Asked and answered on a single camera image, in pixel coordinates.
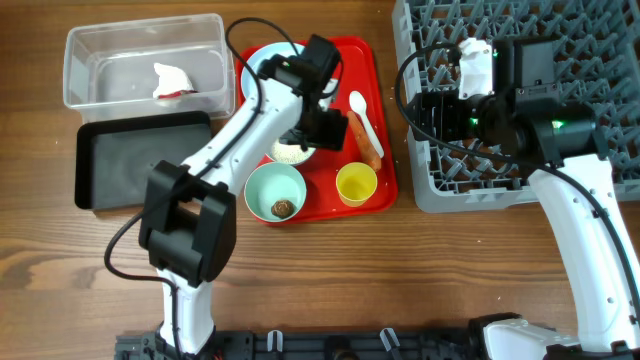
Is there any clear plastic bin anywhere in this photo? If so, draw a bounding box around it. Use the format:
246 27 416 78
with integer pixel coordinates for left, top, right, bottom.
62 13 236 122

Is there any light green bowl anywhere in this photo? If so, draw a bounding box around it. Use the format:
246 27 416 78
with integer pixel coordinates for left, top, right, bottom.
244 162 307 223

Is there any grey-green dishwasher rack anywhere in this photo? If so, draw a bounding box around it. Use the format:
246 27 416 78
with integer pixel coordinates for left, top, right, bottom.
392 0 639 213

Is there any orange carrot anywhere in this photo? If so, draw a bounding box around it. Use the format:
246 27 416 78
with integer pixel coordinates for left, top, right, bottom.
347 111 382 172

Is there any red snack wrapper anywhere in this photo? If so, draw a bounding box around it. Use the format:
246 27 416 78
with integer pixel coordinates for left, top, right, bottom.
157 90 198 99

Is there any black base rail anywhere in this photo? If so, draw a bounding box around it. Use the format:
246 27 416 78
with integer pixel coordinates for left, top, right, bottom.
114 327 551 360

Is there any brown shiitake mushroom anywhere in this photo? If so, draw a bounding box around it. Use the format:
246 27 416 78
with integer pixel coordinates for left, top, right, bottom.
271 199 296 219

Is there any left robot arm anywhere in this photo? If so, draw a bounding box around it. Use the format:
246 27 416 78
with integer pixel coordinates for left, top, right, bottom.
139 35 347 359

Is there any white tissue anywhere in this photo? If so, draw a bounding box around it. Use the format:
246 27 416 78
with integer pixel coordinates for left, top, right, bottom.
152 63 196 99

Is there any white rice pile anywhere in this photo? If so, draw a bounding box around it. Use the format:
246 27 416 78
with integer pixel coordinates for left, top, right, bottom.
270 139 315 164

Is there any black waste tray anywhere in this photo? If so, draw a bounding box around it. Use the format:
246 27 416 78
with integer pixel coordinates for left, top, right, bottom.
74 111 211 211

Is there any white plastic spoon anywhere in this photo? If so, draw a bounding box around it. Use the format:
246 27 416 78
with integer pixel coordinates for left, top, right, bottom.
349 90 385 158

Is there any light blue plate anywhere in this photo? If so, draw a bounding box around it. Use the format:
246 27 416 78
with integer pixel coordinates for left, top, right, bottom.
240 42 305 115

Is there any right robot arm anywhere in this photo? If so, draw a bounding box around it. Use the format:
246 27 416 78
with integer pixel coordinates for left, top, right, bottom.
396 37 639 359

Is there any red plastic tray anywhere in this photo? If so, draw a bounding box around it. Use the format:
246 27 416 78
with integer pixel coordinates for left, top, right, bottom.
245 36 398 225

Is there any yellow plastic cup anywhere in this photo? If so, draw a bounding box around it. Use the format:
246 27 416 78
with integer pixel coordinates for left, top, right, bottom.
336 162 378 207

